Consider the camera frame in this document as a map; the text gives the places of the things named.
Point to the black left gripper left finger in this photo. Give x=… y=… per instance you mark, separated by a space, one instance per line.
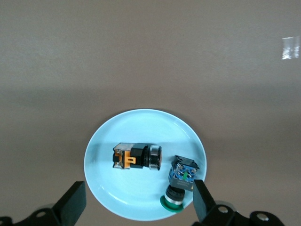
x=70 y=204

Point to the orange push-button switch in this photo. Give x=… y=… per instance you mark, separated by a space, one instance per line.
x=136 y=156

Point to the clear tape piece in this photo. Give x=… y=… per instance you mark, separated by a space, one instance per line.
x=290 y=48

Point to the light blue round plate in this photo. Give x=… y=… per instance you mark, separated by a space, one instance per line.
x=141 y=127

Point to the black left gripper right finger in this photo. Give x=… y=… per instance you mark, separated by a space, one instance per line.
x=202 y=202

